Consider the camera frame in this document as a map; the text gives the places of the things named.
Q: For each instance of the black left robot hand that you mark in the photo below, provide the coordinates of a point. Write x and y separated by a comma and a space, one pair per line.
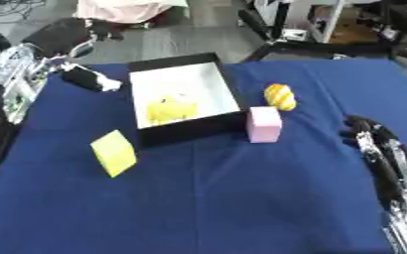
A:
55, 36

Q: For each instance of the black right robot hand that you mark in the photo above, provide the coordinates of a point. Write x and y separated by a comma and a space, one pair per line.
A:
386, 155

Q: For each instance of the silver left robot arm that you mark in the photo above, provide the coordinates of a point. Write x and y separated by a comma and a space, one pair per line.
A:
13, 79

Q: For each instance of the black box with white inside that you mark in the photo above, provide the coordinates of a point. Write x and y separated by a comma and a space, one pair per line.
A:
184, 96

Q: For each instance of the pale pink fabric bundle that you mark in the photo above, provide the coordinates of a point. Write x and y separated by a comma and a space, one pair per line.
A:
126, 10

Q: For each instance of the yellow orange toy fruit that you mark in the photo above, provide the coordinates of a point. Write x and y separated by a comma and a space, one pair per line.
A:
280, 96

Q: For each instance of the pink block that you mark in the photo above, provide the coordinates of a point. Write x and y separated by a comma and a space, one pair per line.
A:
264, 125

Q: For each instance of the yellow block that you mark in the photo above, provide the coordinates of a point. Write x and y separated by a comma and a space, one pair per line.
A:
114, 153

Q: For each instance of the yellow soft toy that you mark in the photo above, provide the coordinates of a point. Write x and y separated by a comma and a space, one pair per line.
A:
171, 110

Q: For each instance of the black metal stand frame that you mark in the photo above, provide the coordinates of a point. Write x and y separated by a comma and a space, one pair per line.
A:
328, 46

